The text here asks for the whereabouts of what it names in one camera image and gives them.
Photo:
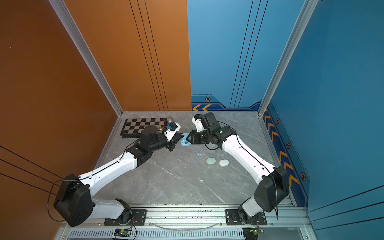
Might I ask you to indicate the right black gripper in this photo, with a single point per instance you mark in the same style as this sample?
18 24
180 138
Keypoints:
193 138

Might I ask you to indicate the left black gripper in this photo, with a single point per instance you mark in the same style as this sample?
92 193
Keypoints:
174 141

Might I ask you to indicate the blue charging case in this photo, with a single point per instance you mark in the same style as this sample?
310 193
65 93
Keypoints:
184 142

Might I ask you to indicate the green charging case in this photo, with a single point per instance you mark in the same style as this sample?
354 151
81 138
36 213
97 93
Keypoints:
211 161

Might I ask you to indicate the white charging case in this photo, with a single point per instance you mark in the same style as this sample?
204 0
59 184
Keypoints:
223 163

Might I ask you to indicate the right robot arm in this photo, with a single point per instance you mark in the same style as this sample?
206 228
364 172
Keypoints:
272 182

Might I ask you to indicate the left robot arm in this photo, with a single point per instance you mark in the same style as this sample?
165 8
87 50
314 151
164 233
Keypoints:
75 200

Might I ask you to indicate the black white chessboard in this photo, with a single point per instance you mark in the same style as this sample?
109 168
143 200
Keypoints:
132 128

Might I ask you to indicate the left circuit board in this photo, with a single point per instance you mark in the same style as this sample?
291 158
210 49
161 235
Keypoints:
125 233

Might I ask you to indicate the circuit board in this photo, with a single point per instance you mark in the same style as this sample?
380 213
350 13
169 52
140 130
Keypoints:
252 233
125 233

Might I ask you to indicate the right circuit board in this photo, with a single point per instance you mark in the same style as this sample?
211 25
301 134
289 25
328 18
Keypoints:
252 233

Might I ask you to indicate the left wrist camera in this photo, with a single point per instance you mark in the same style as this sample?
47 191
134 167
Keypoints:
171 130

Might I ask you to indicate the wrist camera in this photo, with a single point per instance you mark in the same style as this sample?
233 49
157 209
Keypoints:
197 121
171 130

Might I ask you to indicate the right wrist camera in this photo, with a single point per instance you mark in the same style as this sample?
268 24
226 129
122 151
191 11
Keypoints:
197 121

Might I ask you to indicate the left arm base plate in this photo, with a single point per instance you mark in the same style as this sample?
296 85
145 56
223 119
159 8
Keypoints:
135 217

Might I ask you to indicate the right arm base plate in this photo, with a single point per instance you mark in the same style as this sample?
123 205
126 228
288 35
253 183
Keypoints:
234 218

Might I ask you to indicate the aluminium front rail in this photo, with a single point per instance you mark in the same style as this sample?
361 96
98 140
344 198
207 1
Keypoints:
193 216

